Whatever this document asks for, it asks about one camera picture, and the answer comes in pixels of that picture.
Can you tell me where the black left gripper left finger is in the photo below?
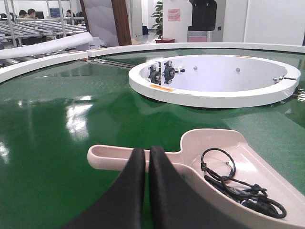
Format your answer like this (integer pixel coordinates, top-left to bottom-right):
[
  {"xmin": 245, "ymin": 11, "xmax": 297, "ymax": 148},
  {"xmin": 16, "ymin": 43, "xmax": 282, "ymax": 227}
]
[{"xmin": 61, "ymin": 148, "xmax": 145, "ymax": 229}]

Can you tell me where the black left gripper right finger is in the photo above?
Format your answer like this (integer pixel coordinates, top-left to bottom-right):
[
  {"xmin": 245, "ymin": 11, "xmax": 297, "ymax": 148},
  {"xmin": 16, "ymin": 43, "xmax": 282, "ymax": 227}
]
[{"xmin": 149, "ymin": 146, "xmax": 243, "ymax": 229}]

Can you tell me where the black cable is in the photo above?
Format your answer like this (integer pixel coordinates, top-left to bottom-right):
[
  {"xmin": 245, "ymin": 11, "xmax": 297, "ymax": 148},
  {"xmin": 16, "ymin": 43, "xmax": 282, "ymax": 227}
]
[{"xmin": 201, "ymin": 148, "xmax": 287, "ymax": 219}]

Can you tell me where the pink plastic dustpan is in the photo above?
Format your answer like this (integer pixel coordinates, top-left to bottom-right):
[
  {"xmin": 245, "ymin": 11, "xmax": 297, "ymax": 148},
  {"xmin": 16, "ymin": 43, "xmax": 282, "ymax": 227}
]
[{"xmin": 87, "ymin": 128, "xmax": 305, "ymax": 229}]

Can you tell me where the steel conveyor rollers right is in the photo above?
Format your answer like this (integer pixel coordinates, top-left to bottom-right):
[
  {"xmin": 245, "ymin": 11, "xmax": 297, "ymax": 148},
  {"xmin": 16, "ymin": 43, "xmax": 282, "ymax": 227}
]
[{"xmin": 293, "ymin": 88, "xmax": 305, "ymax": 102}]

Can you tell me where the white outer conveyor rim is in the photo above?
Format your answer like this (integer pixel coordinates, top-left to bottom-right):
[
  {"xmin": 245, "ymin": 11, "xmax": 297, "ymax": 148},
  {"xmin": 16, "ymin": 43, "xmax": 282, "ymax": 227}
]
[{"xmin": 87, "ymin": 42, "xmax": 305, "ymax": 57}]

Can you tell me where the red box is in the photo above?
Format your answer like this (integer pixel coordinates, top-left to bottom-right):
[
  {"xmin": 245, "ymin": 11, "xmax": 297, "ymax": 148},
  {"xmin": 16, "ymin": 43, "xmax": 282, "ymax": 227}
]
[{"xmin": 155, "ymin": 38, "xmax": 175, "ymax": 43}]

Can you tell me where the white foam roll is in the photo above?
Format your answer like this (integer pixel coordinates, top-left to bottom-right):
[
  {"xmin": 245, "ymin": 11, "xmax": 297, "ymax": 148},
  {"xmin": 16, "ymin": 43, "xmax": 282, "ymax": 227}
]
[{"xmin": 0, "ymin": 32, "xmax": 93, "ymax": 59}]

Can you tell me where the green potted plant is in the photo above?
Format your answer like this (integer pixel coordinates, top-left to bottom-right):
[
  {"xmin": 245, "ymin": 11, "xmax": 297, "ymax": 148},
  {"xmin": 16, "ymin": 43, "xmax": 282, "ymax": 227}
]
[{"xmin": 151, "ymin": 0, "xmax": 163, "ymax": 39}]

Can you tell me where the black water dispenser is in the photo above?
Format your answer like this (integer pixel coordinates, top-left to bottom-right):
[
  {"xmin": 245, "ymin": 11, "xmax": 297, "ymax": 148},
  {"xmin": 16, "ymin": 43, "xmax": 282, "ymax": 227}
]
[{"xmin": 188, "ymin": 0, "xmax": 217, "ymax": 42}]

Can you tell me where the brown wooden pillar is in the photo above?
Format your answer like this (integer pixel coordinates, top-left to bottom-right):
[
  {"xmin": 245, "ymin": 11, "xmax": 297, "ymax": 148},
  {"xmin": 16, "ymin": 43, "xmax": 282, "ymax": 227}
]
[{"xmin": 80, "ymin": 0, "xmax": 132, "ymax": 47}]

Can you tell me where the metal roller rack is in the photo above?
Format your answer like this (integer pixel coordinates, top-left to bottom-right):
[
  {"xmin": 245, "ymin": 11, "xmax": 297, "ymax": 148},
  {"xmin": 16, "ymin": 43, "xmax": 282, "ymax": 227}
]
[{"xmin": 0, "ymin": 0, "xmax": 87, "ymax": 48}]

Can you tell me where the white inner conveyor ring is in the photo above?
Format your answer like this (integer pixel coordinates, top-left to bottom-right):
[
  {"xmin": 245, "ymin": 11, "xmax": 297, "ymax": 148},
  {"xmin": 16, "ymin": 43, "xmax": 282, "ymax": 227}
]
[{"xmin": 128, "ymin": 54, "xmax": 302, "ymax": 109}]

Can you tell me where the black bearing mount left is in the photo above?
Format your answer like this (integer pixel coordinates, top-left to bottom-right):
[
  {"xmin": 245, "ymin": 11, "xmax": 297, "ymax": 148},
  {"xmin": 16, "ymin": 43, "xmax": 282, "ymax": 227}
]
[{"xmin": 149, "ymin": 65, "xmax": 161, "ymax": 84}]

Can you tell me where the black bearing mount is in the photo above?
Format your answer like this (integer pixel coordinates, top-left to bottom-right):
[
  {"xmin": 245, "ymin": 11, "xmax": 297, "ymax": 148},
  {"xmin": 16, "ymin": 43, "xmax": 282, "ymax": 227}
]
[
  {"xmin": 149, "ymin": 65, "xmax": 161, "ymax": 84},
  {"xmin": 162, "ymin": 61, "xmax": 185, "ymax": 84}
]

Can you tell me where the black bearing mount right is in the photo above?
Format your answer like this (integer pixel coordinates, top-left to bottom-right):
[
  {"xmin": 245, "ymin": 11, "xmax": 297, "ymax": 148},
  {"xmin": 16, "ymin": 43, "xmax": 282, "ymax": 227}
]
[{"xmin": 162, "ymin": 61, "xmax": 185, "ymax": 84}]

